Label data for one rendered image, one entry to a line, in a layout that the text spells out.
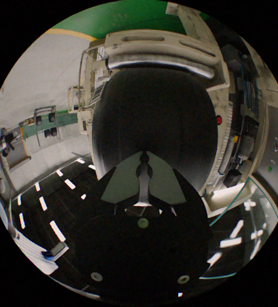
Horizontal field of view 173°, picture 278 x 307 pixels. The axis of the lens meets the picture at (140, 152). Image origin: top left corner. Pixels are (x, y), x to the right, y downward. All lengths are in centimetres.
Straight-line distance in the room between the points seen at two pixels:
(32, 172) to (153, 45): 1203
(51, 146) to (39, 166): 257
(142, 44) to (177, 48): 9
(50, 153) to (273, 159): 1215
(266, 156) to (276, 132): 13
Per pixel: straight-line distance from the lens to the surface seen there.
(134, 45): 31
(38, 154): 1154
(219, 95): 47
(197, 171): 18
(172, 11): 118
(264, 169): 59
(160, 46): 32
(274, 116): 59
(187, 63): 32
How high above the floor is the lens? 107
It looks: 24 degrees up
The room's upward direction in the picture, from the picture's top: 180 degrees counter-clockwise
